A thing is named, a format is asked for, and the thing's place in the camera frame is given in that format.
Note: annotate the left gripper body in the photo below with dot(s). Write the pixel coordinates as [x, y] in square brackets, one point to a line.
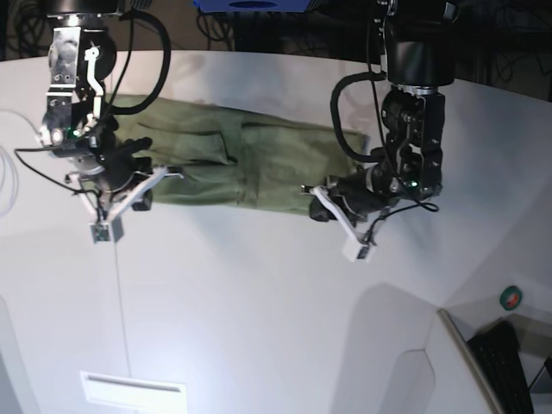
[369, 185]

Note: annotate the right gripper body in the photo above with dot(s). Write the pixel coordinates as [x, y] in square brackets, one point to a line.
[110, 178]

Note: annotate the green t-shirt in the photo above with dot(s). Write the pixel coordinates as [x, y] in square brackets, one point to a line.
[235, 157]

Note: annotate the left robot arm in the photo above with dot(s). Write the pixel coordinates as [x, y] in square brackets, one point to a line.
[411, 41]

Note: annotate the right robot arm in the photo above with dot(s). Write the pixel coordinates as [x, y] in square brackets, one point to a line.
[80, 122]

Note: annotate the grey laptop edge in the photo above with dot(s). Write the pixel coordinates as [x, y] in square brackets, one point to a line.
[476, 374]

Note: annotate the green tape roll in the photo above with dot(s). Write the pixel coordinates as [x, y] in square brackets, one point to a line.
[510, 298]

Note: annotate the white table slot plate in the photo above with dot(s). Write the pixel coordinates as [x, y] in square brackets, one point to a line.
[134, 394]

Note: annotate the black keyboard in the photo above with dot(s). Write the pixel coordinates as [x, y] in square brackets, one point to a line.
[497, 352]

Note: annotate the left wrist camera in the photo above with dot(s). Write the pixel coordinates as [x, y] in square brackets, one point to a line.
[355, 251]

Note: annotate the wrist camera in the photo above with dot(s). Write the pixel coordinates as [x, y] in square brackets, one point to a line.
[107, 231]
[355, 251]

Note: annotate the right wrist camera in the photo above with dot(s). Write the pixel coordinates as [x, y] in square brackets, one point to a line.
[107, 231]

